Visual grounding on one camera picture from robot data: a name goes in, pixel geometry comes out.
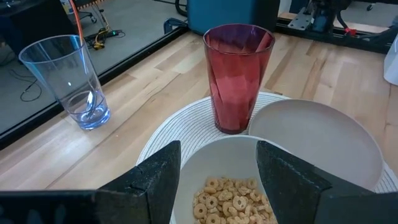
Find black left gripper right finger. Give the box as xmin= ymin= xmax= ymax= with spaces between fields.
xmin=256 ymin=140 xmax=398 ymax=224

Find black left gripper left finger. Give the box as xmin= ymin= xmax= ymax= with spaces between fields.
xmin=0 ymin=140 xmax=182 ymax=224

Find beige round plate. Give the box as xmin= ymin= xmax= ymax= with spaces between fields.
xmin=248 ymin=98 xmax=385 ymax=191

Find round white woven placemat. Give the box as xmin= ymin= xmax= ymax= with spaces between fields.
xmin=136 ymin=91 xmax=398 ymax=224

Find white ceramic bowl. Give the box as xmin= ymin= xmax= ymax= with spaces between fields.
xmin=172 ymin=135 xmax=280 ymax=224

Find red faceted tumbler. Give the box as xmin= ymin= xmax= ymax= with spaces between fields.
xmin=202 ymin=24 xmax=276 ymax=135

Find clear glass tumbler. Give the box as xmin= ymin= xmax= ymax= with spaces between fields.
xmin=18 ymin=34 xmax=111 ymax=131

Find cereal rings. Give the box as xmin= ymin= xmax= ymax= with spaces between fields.
xmin=192 ymin=177 xmax=279 ymax=224

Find white rectangular tray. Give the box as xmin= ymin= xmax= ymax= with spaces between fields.
xmin=382 ymin=34 xmax=398 ymax=86

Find dark grey side desk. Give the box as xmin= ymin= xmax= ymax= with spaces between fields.
xmin=0 ymin=0 xmax=78 ymax=58

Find yellow and black cable bundle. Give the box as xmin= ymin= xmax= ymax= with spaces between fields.
xmin=82 ymin=0 xmax=127 ymax=50

